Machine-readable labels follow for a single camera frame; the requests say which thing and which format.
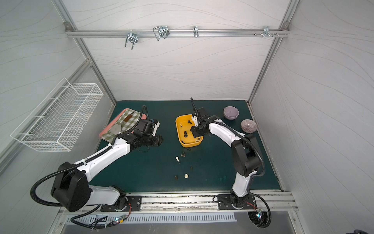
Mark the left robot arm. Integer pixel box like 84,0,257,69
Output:
51,120,163,212

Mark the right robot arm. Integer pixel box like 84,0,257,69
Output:
191,105,266,208

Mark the yellow plastic storage box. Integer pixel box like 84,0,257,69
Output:
175,114,204,148

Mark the green checkered cloth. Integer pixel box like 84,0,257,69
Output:
102,109,144,142

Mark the pink tray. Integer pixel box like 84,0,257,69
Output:
98,108,147,143

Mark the purple bowl upright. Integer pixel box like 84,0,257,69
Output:
223,106,240,120

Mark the purple ribbed bowl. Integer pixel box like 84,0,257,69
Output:
241,119,258,134

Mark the metal hook clamp left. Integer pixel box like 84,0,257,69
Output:
125,31,138,50

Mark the metal hook clamp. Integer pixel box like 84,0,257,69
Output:
125,31,138,50
153,26,170,41

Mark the metal hook clamp middle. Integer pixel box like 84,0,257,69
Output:
153,26,170,41

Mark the aluminium crossbar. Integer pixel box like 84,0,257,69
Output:
65,28,291,39

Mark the metal spatula wooden handle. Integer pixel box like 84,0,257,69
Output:
108,109,137,136

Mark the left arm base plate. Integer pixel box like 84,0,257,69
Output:
100,196,142,212

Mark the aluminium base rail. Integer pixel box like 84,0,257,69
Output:
58,191,299,215

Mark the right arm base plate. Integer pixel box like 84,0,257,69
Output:
212,194,257,210

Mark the white wire basket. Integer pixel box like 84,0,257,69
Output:
10,78,103,152

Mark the metal ring clamp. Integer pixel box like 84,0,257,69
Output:
192,26,199,38

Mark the metal bracket right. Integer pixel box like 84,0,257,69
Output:
253,26,279,38

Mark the right black conduit cable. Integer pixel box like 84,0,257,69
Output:
189,97,272,228

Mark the black conduit cable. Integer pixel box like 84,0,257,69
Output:
30,144,113,207
189,97,272,228

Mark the left black conduit cable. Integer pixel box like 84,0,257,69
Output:
30,144,113,207

